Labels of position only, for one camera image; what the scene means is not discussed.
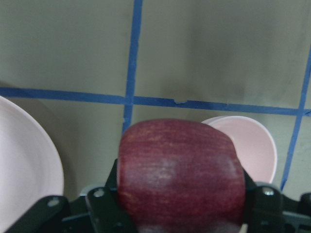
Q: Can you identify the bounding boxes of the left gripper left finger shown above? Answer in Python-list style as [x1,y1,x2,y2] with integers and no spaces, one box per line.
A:
[6,164,136,233]

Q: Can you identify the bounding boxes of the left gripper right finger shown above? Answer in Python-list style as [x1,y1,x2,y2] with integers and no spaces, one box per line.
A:
[240,170,311,233]

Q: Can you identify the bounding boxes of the pink bowl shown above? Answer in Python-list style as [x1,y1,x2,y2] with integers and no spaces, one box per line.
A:
[202,116,277,183]

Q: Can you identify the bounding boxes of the red apple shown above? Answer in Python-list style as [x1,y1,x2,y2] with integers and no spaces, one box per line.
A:
[117,119,245,233]

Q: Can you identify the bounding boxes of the pink plate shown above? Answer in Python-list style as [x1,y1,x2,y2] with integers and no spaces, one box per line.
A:
[0,97,64,233]

